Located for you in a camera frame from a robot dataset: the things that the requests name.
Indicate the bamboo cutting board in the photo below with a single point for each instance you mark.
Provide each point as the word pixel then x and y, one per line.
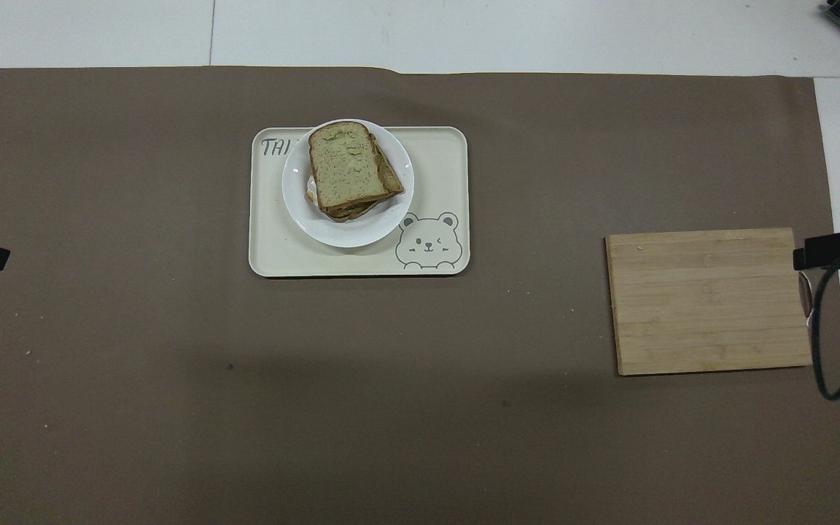
pixel 708 302

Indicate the sandwich base with filling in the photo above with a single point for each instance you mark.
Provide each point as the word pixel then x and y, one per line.
pixel 393 184

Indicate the white round plate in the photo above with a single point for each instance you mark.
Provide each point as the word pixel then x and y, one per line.
pixel 347 232

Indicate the cream tray with bear print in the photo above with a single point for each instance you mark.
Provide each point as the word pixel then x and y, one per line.
pixel 434 168

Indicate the green-tinged bread slice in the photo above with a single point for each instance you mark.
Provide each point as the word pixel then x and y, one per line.
pixel 347 164

